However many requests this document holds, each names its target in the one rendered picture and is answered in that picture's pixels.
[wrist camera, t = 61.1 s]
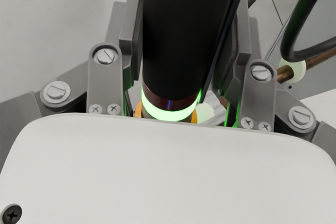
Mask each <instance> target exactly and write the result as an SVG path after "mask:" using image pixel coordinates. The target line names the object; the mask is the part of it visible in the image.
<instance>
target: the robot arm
mask: <svg viewBox="0 0 336 224"><path fill-rule="evenodd" d="M143 1H144V0H126V2H121V1H114V2H113V5H112V10H111V14H110V18H109V22H108V26H107V31H106V35H105V39H104V42H101V43H98V44H96V45H95V46H93V47H92V48H91V50H90V51H89V56H88V60H86V61H84V62H82V63H80V64H79V65H77V66H75V67H73V68H72V69H70V70H68V71H66V72H65V73H63V74H61V75H59V76H57V77H56V78H54V79H52V80H50V81H49V82H47V83H46V84H45V85H44V86H43V87H42V88H41V90H39V91H36V92H34V91H33V90H32V91H29V92H27V93H24V94H21V95H18V96H15V97H12V98H10V99H7V100H4V101H1V102H0V224H336V128H334V127H332V126H331V125H329V124H327V123H326V122H324V121H321V122H319V121H318V120H316V117H315V115H314V113H313V112H312V111H311V110H310V109H309V108H308V107H307V106H305V105H304V104H303V103H302V102H301V101H300V100H298V99H297V98H296V97H295V96H294V95H293V94H291V93H290V92H289V91H288V90H287V89H286V88H284V87H283V86H282V85H281V84H280V83H279V82H277V77H278V75H277V70H276V68H275V67H274V66H273V65H272V64H271V63H270V62H268V61H266V60H264V59H262V53H261V44H260V34H259V25H258V19H257V17H252V16H249V10H248V0H240V3H239V5H238V8H237V11H236V14H235V16H234V19H233V22H232V24H231V27H230V30H229V32H228V35H227V38H226V41H225V43H224V46H223V49H222V52H221V54H220V57H219V60H218V62H217V65H216V89H217V90H219V96H224V98H225V99H226V100H228V104H227V110H226V116H225V122H224V126H217V125H208V124H199V123H189V122H179V121H169V120H159V119H149V118H139V117H129V116H126V104H125V91H127V90H128V89H130V88H131V87H133V86H134V81H139V75H140V68H141V62H142V55H143Z"/></svg>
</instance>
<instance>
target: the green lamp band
mask: <svg viewBox="0 0 336 224"><path fill-rule="evenodd" d="M197 100H198V98H197V99H196V101H195V102H194V103H193V104H192V105H191V106H190V107H188V108H186V109H184V110H181V111H174V112H170V111H164V110H161V109H158V108H156V107H154V106H153V105H152V104H150V103H149V102H148V100H147V99H146V97H145V95H144V93H143V89H142V102H143V105H144V107H145V109H146V110H147V111H148V112H149V113H150V114H151V115H152V116H153V117H155V118H157V119H159V120H165V121H179V120H182V119H184V118H185V117H187V116H188V115H189V114H190V113H191V112H192V111H193V110H194V108H195V106H196V103H197Z"/></svg>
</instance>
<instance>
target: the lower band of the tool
mask: <svg viewBox="0 0 336 224"><path fill-rule="evenodd" d="M141 110H142V99H141V100H140V102H139V103H138V105H137V107H136V110H135V118H141ZM197 121H198V117H197V112H196V109H195V108H194V111H193V114H192V119H191V123H194V124H197Z"/></svg>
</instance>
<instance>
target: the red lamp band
mask: <svg viewBox="0 0 336 224"><path fill-rule="evenodd" d="M202 84H203V81H202ZM202 84H201V86H200V88H199V89H198V91H197V92H196V93H194V94H193V95H191V96H190V97H187V98H184V99H179V100H170V99H165V98H162V97H159V96H157V95H156V94H154V93H153V92H151V91H150V90H149V89H148V87H147V86H146V84H145V82H144V79H143V71H142V91H143V94H144V95H145V97H146V99H147V100H148V101H149V102H150V103H151V104H153V105H154V106H155V107H157V108H159V109H162V110H166V111H179V110H183V109H185V108H187V107H189V106H191V105H192V104H193V103H194V102H195V101H196V99H197V98H198V96H199V93H200V90H201V87H202Z"/></svg>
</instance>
